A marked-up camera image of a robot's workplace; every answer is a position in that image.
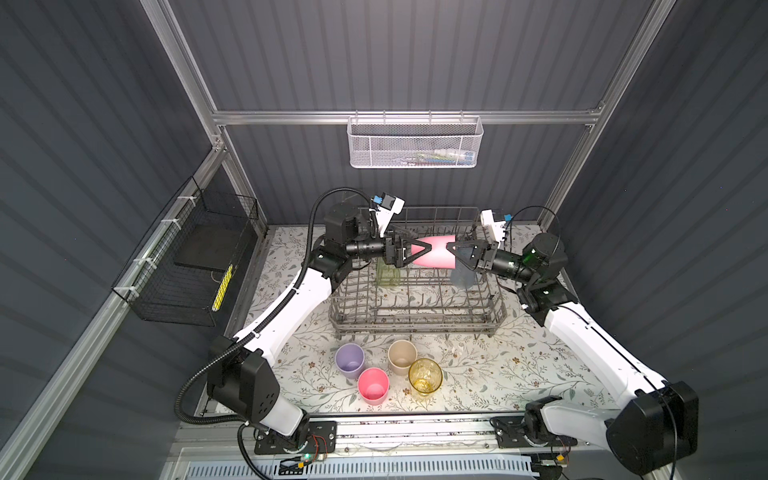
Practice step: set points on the purple cup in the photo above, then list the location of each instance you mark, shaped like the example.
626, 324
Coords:
350, 360

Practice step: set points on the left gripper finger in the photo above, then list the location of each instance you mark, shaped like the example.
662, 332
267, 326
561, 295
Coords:
414, 239
419, 256

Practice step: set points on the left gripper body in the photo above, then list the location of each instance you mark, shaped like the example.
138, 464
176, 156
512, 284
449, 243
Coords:
390, 258

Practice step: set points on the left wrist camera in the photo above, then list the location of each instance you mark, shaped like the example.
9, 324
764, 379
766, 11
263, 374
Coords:
385, 207

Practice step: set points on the items in white basket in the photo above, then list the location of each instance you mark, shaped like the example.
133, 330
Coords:
451, 158

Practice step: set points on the yellow brush in basket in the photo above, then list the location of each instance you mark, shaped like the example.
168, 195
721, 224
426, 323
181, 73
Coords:
222, 289

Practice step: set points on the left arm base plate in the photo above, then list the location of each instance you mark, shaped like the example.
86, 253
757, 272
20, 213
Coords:
311, 437

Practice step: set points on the black wire wall basket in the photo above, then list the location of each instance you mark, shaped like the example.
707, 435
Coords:
173, 278

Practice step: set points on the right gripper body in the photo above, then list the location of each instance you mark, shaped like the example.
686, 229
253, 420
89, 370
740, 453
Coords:
487, 259

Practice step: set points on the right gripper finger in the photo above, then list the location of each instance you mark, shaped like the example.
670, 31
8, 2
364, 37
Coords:
455, 245
463, 259

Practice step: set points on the beige cup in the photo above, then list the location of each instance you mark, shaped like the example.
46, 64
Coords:
401, 355

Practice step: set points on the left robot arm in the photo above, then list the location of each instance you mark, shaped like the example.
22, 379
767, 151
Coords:
241, 376

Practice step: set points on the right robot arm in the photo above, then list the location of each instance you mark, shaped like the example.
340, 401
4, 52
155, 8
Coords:
654, 423

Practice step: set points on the yellow transparent cup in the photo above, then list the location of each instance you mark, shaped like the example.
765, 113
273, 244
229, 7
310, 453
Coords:
425, 376

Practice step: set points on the blue-grey transparent cup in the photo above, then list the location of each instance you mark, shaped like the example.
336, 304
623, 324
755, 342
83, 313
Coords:
463, 278

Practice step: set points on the pink cup front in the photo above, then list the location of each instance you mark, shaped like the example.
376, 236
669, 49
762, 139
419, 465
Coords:
373, 386

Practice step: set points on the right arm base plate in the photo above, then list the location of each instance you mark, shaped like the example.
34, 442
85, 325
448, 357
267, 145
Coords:
511, 431

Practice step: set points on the white vented strip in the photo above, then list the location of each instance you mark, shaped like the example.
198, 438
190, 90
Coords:
401, 467

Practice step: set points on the pink cup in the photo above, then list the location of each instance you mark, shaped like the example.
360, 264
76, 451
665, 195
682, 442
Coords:
439, 256
373, 386

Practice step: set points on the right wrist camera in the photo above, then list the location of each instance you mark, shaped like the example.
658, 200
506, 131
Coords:
495, 230

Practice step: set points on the white mesh wall basket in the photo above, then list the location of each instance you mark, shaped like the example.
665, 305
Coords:
376, 142

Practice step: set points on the grey wire dish rack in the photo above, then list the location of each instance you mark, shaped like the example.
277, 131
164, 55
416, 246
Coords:
425, 301

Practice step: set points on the green transparent cup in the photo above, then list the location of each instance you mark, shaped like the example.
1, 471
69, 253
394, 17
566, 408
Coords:
387, 276

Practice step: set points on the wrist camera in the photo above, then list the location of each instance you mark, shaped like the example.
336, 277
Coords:
495, 230
385, 207

